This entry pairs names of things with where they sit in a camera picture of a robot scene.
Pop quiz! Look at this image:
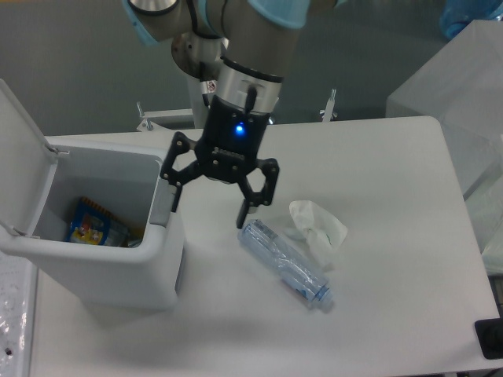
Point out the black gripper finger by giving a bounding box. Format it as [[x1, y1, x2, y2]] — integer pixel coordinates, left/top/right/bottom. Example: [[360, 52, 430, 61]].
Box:
[[235, 158, 280, 229], [160, 131, 205, 213]]

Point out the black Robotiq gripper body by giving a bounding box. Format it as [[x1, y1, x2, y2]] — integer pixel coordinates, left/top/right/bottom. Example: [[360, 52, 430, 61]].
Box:
[[194, 96, 271, 184]]

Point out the white push-lid trash can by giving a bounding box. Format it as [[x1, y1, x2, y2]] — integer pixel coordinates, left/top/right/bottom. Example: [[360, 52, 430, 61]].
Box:
[[1, 84, 185, 310]]

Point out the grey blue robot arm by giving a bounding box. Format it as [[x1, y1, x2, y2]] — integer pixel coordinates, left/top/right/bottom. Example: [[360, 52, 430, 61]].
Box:
[[123, 1, 337, 228]]

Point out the crushed clear plastic bottle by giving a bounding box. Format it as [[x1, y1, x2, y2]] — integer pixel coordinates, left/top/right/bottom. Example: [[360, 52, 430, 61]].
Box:
[[237, 220, 334, 313]]

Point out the crumpled white tissue paper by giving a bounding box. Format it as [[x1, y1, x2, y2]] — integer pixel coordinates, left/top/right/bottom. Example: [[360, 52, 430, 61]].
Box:
[[284, 200, 348, 272]]

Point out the colourful snack wrapper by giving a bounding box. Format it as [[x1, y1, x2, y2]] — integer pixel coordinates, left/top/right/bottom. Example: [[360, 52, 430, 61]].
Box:
[[64, 196, 130, 247]]

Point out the translucent plastic box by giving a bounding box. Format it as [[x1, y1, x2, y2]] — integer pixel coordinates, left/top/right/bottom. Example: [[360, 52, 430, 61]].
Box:
[[386, 20, 502, 251]]

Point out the black device at edge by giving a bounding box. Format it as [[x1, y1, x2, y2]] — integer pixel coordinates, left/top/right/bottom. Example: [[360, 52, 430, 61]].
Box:
[[475, 318, 502, 360]]

